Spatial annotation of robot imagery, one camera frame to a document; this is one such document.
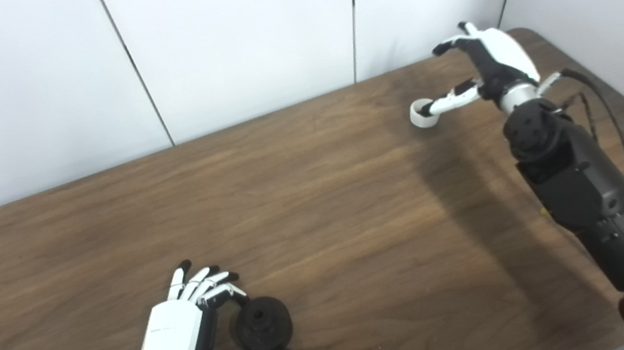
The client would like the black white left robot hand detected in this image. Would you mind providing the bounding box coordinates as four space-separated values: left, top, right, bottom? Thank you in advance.
123 248 293 350

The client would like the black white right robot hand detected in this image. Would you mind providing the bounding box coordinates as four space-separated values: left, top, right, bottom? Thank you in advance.
429 13 545 116

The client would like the round black part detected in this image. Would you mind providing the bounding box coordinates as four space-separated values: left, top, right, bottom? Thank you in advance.
226 293 296 350

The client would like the white plastic ring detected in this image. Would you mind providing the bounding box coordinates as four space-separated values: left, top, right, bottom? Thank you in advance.
408 97 440 130

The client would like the thin black wire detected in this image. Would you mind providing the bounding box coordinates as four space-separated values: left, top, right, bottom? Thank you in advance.
558 91 597 145

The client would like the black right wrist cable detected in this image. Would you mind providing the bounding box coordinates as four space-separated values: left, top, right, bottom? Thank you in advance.
537 60 624 244

